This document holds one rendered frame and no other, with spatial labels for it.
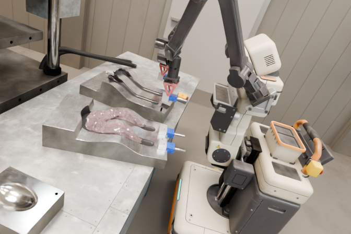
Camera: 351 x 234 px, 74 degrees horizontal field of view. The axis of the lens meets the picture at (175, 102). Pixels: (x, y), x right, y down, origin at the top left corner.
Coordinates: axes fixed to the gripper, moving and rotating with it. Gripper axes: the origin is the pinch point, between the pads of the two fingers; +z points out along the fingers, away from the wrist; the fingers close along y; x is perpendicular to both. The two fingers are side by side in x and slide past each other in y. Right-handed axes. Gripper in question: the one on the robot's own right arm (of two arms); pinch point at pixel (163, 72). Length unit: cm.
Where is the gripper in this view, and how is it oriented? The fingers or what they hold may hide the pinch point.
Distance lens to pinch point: 153.1
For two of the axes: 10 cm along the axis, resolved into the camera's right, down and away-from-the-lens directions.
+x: 9.3, 3.6, -1.1
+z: -2.7, 8.4, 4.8
